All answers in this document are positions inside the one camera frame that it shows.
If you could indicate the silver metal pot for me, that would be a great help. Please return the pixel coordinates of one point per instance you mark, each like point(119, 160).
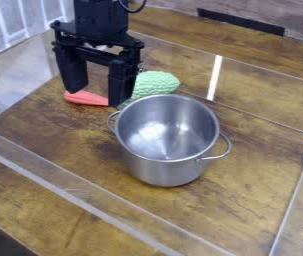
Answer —
point(166, 133)

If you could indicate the green knitted object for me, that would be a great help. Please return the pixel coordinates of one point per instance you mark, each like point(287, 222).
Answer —
point(151, 83)

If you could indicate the black wall strip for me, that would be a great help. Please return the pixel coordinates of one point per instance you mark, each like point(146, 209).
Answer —
point(242, 22)

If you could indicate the spoon with red handle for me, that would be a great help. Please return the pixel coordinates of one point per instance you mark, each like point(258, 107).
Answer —
point(86, 98)

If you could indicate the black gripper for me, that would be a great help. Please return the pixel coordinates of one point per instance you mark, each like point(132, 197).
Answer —
point(99, 25)

